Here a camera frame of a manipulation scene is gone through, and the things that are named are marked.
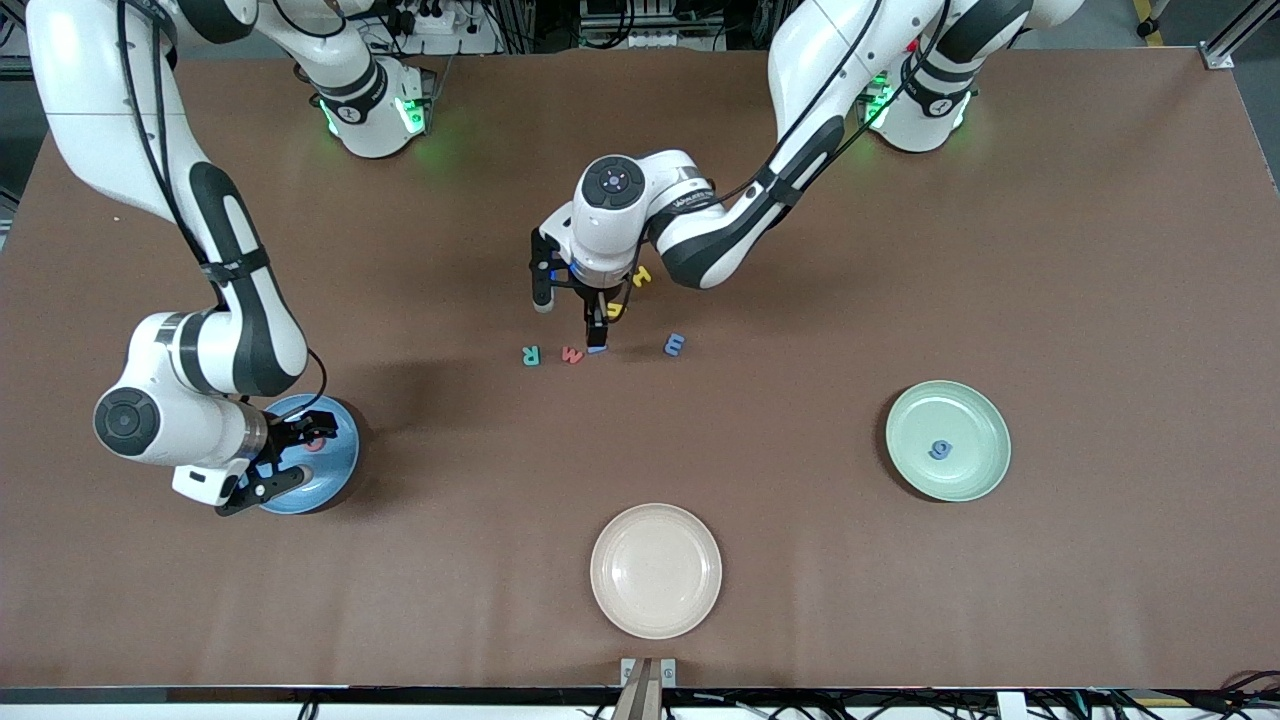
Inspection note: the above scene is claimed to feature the white power strip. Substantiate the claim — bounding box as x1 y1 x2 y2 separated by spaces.
360 0 501 56

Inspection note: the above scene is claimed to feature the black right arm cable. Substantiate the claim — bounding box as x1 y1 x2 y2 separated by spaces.
115 0 331 441

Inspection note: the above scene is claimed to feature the aluminium frame profile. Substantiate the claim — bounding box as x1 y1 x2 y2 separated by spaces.
1200 0 1280 71

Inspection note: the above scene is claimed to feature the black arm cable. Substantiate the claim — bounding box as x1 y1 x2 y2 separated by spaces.
115 0 331 441
600 0 951 321

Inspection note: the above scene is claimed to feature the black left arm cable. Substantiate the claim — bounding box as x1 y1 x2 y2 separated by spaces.
600 0 951 321

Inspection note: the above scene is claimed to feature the beige plate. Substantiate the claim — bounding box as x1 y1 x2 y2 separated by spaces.
589 502 723 641

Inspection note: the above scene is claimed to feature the blue plate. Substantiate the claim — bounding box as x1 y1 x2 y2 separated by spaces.
240 393 361 516

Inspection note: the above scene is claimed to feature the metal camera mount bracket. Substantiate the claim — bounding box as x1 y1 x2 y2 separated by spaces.
620 657 677 720

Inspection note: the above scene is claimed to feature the green plate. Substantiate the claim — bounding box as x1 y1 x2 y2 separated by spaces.
884 379 1012 503

